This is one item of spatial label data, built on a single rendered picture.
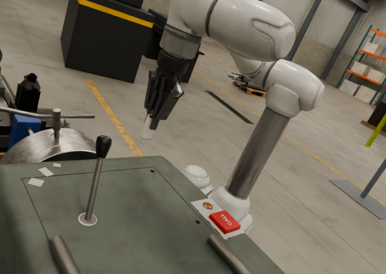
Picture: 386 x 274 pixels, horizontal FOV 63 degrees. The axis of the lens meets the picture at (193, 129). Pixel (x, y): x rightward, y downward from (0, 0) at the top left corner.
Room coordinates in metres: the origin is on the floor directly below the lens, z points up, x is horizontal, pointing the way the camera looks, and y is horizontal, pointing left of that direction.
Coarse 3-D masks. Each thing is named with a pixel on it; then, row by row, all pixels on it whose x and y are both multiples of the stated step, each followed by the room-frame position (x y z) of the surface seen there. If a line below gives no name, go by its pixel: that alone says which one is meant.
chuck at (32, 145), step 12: (48, 132) 0.79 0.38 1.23; (60, 132) 0.81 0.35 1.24; (72, 132) 0.83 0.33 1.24; (24, 144) 0.74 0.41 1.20; (36, 144) 0.74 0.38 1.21; (48, 144) 0.74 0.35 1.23; (60, 144) 0.75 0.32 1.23; (84, 144) 0.80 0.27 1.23; (12, 156) 0.71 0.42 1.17; (24, 156) 0.70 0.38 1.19
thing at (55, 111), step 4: (56, 108) 0.78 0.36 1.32; (52, 112) 0.76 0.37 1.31; (56, 112) 0.76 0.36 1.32; (60, 112) 0.77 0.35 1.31; (56, 116) 0.76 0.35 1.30; (60, 116) 0.77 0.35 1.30; (52, 120) 0.77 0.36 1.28; (56, 120) 0.76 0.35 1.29; (60, 120) 0.77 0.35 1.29; (52, 124) 0.77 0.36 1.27; (56, 124) 0.77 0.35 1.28; (60, 124) 0.78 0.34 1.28; (52, 128) 0.77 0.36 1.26; (56, 128) 0.77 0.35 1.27; (60, 128) 0.78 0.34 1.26; (56, 132) 0.77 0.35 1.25; (56, 136) 0.78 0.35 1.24
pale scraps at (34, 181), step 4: (56, 164) 0.63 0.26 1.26; (60, 164) 0.63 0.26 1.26; (44, 168) 0.60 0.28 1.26; (44, 172) 0.58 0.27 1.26; (48, 172) 0.59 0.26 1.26; (32, 180) 0.54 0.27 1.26; (36, 180) 0.55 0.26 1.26; (40, 180) 0.55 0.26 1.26; (32, 184) 0.53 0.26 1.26; (36, 184) 0.54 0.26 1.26; (40, 184) 0.54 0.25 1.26
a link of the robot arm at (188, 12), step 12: (180, 0) 0.72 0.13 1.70; (192, 0) 0.71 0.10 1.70; (204, 0) 0.70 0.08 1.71; (216, 0) 0.69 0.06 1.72; (168, 12) 0.75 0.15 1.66; (180, 12) 0.72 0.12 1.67; (192, 12) 0.70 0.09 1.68; (204, 12) 0.69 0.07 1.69; (168, 24) 0.74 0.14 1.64; (180, 24) 0.72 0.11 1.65; (192, 24) 0.71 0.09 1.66; (204, 24) 0.70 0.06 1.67
